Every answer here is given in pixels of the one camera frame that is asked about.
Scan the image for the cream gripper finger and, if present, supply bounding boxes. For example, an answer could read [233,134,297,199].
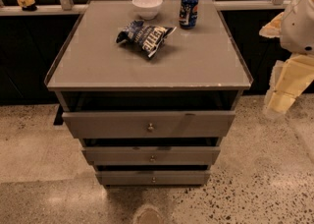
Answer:
[264,53,314,116]
[259,13,284,38]

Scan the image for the grey middle drawer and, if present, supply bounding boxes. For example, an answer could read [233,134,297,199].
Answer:
[82,146,220,166]

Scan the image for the blue kettle chips bag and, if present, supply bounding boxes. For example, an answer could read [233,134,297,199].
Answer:
[116,20,176,58]

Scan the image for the blue soda can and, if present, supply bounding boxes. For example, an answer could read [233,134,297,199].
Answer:
[179,0,198,29]

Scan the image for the grey top drawer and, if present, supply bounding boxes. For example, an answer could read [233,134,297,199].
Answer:
[63,111,236,139]

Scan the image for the grey drawer cabinet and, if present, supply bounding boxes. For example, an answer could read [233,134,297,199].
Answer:
[45,0,252,173]

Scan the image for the white bowl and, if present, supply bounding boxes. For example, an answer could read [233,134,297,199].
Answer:
[131,0,163,20]

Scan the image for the small yellow black object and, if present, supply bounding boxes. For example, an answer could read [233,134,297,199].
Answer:
[17,0,37,11]

